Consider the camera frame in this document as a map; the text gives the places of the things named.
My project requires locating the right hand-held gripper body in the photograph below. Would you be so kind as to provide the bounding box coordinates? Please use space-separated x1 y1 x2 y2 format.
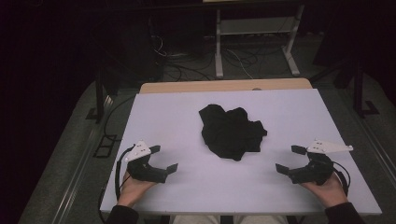
288 138 354 186

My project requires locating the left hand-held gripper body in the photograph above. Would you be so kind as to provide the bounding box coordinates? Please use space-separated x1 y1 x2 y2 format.
124 140 169 184

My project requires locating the black cloth garment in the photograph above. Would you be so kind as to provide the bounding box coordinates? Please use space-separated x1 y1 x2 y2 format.
198 104 268 161

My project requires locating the person's left hand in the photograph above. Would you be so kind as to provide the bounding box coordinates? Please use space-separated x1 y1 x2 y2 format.
117 170 157 209

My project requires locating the person's right hand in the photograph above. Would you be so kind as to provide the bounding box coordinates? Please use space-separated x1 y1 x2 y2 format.
300 172 349 209

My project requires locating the black metal stand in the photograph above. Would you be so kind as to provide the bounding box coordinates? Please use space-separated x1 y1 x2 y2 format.
352 59 380 119
85 71 114 124

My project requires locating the dark box on floor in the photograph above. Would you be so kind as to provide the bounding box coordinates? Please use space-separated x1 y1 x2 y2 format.
122 15 164 83

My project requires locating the white metal stand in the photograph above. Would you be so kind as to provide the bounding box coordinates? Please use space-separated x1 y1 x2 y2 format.
214 4 305 78

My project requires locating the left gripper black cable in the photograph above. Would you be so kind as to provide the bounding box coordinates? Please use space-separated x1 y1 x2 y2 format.
114 145 136 202

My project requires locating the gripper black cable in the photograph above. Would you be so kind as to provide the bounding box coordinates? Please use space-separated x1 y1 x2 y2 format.
114 145 136 202
331 160 352 197

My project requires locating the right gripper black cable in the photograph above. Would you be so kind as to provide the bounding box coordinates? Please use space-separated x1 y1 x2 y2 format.
331 160 352 197

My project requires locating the long black floor cable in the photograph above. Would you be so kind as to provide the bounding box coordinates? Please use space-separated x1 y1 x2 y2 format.
102 94 136 142

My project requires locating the tangle of black floor cables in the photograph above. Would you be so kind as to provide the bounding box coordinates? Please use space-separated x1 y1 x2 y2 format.
151 34 217 82

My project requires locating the white floor cable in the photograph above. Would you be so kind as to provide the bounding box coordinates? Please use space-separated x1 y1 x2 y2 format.
226 48 254 79

